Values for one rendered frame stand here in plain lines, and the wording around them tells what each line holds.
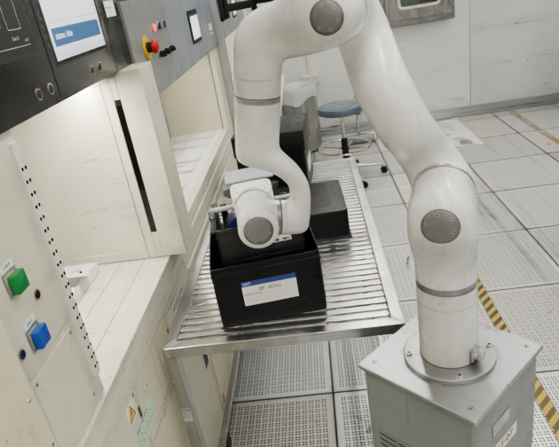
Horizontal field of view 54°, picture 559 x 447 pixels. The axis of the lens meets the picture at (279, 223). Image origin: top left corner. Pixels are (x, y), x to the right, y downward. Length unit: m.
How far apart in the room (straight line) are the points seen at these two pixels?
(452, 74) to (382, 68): 4.80
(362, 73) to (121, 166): 0.79
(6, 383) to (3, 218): 0.24
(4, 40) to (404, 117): 0.66
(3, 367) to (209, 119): 2.26
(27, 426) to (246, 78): 0.67
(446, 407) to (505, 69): 4.99
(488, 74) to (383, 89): 4.92
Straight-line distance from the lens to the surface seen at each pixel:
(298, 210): 1.13
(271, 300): 1.39
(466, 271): 1.09
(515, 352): 1.28
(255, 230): 1.10
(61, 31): 1.22
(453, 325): 1.14
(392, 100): 0.97
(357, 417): 2.21
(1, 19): 1.02
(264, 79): 1.02
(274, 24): 0.98
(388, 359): 1.25
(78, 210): 1.64
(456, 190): 0.98
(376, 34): 1.02
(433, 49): 5.68
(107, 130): 1.52
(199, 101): 2.95
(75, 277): 1.59
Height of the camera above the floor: 1.55
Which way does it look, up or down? 24 degrees down
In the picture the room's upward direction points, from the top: 10 degrees counter-clockwise
